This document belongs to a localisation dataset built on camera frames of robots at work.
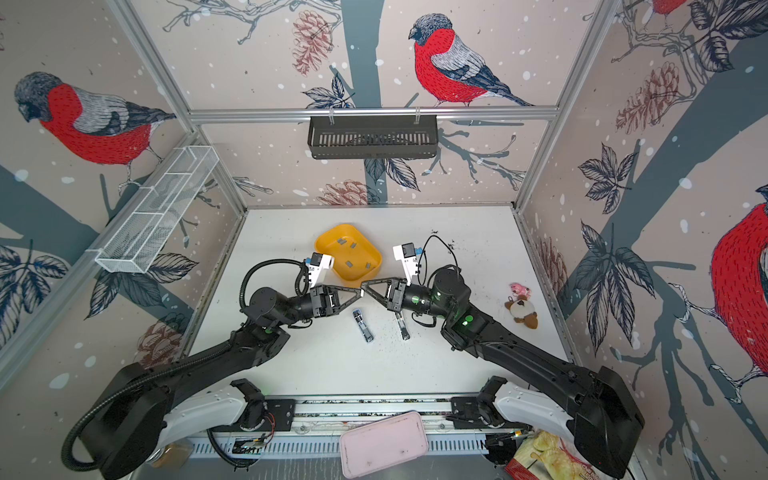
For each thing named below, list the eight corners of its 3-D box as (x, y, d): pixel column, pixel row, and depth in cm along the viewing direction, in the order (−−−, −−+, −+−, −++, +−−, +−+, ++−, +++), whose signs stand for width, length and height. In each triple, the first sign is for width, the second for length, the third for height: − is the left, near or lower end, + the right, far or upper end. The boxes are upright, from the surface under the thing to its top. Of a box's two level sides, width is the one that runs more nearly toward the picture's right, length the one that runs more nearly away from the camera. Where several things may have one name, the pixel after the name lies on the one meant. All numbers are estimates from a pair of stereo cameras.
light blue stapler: (366, 344, 87) (365, 340, 84) (353, 315, 93) (351, 311, 90) (373, 340, 87) (373, 336, 85) (360, 312, 93) (359, 307, 91)
